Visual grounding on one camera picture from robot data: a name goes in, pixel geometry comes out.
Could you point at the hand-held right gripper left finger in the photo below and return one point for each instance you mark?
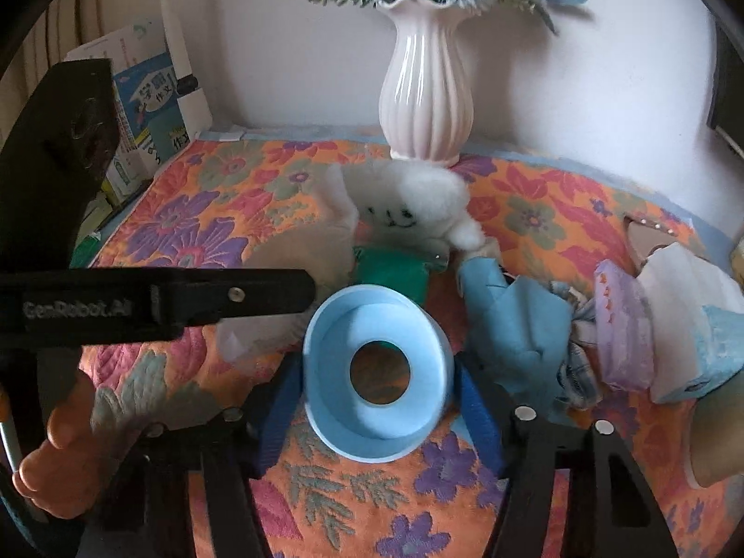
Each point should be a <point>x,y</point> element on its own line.
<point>276,418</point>

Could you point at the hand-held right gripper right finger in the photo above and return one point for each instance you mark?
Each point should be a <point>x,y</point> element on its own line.
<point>479,418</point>

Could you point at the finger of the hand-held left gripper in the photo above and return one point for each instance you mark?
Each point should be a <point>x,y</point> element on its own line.
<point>244,293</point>

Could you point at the blue cloth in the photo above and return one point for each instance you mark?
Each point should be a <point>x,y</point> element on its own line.
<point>511,325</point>

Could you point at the plaid cloth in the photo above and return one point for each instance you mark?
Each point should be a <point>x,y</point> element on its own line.
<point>581,372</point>

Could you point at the green cloth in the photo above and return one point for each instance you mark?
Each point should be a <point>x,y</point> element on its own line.
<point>395,273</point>

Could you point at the white plush toy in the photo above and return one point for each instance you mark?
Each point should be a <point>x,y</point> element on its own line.
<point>418,192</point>

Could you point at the person's left hand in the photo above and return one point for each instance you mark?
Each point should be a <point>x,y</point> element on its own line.
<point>64,424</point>

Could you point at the green packet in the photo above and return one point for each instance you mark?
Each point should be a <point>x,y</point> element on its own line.
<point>90,250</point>

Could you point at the orange floral quilted mat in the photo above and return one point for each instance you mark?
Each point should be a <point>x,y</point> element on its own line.
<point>192,226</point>

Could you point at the blue cover book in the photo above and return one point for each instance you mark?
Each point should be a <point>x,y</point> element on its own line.
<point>151,99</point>

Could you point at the white paper workbook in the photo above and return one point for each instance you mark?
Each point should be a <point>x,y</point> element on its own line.
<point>133,40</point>

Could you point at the purple packet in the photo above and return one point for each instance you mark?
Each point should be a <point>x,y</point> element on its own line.
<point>625,331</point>

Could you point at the beige curtain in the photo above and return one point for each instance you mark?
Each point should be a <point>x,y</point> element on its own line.
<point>87,0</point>

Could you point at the beige crumpled cloth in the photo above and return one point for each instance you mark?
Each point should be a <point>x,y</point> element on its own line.
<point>674,302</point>

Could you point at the brown studded pouch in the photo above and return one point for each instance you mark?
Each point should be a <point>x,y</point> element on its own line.
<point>645,241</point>

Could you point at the white ribbed vase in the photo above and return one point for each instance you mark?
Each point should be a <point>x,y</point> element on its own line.
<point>424,99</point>

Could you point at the dark flat panel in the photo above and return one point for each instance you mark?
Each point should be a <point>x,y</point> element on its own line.
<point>729,93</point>

